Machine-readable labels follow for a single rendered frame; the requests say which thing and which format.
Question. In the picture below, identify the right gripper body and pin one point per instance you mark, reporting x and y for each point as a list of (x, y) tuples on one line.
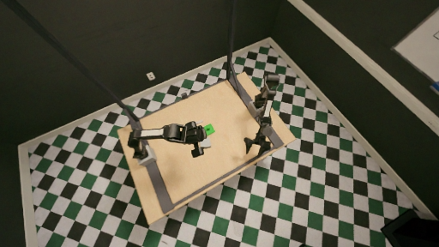
[(197, 151)]

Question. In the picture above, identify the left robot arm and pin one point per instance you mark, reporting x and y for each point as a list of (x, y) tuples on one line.
[(266, 99)]

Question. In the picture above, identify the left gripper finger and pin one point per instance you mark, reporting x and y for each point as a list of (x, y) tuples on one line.
[(261, 151), (247, 147)]

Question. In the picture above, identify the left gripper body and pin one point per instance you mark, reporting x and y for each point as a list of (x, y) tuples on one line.
[(250, 142)]

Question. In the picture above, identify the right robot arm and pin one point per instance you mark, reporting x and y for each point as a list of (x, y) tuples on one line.
[(170, 132)]

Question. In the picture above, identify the green square plate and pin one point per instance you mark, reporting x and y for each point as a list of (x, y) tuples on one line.
[(209, 129)]

